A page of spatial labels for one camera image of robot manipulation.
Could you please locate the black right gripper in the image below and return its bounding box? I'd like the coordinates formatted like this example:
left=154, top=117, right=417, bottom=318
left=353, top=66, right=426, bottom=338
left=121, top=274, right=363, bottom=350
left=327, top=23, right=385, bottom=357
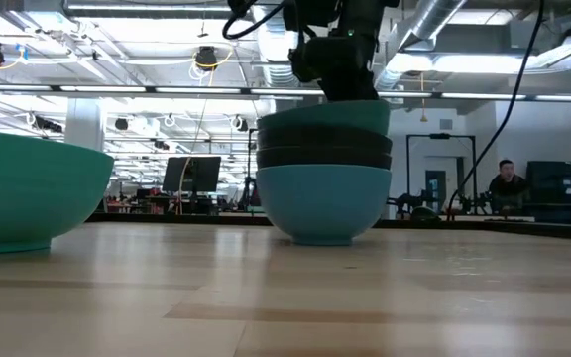
left=309, top=35, right=381, bottom=103

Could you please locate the large teal green bowl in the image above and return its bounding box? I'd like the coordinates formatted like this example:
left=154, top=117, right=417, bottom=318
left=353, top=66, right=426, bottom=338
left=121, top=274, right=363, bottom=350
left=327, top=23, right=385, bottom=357
left=257, top=99, right=392, bottom=136
left=0, top=129, right=115, bottom=256

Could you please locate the black bowl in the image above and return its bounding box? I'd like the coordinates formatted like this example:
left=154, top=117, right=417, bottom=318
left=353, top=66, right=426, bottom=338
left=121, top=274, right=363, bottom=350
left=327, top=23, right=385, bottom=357
left=256, top=146, right=394, bottom=171
left=257, top=124, right=394, bottom=156

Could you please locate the light blue bowl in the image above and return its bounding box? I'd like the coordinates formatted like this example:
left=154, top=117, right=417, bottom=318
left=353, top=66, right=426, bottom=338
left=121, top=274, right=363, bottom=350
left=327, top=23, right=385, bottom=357
left=255, top=164, right=394, bottom=247

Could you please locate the black computer monitor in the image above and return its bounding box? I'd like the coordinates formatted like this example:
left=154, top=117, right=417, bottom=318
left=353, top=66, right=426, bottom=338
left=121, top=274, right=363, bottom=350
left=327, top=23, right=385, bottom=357
left=163, top=156, right=223, bottom=214

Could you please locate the person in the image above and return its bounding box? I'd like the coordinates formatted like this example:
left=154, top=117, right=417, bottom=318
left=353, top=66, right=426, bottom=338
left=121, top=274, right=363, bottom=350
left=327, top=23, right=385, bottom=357
left=487, top=159, right=530, bottom=200

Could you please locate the long ceiling light strip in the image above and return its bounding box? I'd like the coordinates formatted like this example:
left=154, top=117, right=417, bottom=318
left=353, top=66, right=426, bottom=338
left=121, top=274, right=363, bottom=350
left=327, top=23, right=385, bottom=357
left=0, top=82, right=571, bottom=103

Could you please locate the dark equipment cabinet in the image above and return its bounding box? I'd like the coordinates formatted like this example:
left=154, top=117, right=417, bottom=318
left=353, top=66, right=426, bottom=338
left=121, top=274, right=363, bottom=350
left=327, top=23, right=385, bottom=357
left=525, top=160, right=571, bottom=225

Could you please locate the white building column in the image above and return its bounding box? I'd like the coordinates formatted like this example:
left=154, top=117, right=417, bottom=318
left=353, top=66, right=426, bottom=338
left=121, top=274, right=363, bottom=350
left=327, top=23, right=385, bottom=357
left=64, top=96, right=107, bottom=152

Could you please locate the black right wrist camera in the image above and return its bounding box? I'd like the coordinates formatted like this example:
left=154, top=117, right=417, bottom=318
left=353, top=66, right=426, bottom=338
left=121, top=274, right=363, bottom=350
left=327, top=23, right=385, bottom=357
left=288, top=47, right=316, bottom=84

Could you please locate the silver ventilation duct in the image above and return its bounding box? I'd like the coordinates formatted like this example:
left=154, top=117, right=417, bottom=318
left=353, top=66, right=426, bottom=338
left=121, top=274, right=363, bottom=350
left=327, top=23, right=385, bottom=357
left=374, top=0, right=468, bottom=91
left=251, top=4, right=302, bottom=100

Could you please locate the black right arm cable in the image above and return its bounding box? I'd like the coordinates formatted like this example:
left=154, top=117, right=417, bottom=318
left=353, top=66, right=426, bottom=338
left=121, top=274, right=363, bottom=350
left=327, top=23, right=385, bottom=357
left=221, top=0, right=287, bottom=42

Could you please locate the long hanging black cable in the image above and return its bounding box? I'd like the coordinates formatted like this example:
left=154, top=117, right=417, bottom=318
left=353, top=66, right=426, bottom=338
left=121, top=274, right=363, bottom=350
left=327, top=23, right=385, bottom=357
left=446, top=0, right=547, bottom=215

